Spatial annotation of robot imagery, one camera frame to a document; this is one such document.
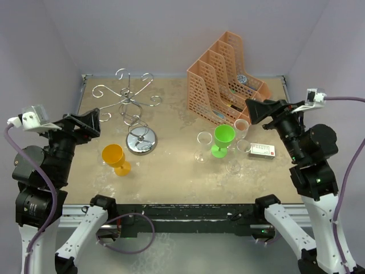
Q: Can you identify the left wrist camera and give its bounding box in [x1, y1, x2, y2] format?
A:
[7, 104, 57, 133]

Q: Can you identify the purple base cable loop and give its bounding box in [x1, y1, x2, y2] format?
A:
[95, 212, 156, 255]

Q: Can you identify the silver wire wine glass rack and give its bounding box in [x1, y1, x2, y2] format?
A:
[92, 68, 163, 156]

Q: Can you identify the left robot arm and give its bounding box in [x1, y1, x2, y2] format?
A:
[4, 105, 117, 273]

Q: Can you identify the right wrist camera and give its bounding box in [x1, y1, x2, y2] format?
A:
[291, 88, 326, 114]

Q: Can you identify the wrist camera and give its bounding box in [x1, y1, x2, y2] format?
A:
[7, 104, 57, 133]
[291, 88, 326, 114]

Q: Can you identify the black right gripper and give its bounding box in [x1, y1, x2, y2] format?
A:
[245, 97, 305, 161]

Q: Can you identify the green plastic goblet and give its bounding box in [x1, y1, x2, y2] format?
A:
[211, 124, 236, 159]

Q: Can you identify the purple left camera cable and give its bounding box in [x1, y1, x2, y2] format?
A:
[3, 122, 59, 274]

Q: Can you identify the orange plastic goblet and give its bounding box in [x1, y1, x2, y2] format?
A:
[102, 144, 131, 176]

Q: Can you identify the clear wine glass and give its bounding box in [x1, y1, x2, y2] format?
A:
[194, 131, 213, 164]
[225, 139, 251, 175]

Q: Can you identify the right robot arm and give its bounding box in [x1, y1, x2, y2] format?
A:
[246, 95, 364, 273]

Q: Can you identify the pink tinted wine glass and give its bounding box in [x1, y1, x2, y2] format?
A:
[232, 119, 251, 152]

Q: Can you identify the orange plastic file organizer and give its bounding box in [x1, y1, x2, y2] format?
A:
[187, 31, 271, 126]

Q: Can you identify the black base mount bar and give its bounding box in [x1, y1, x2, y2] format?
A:
[116, 204, 275, 239]

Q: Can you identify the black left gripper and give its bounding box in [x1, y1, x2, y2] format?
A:
[40, 107, 100, 183]

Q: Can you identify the white card box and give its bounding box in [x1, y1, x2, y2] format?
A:
[249, 143, 275, 159]

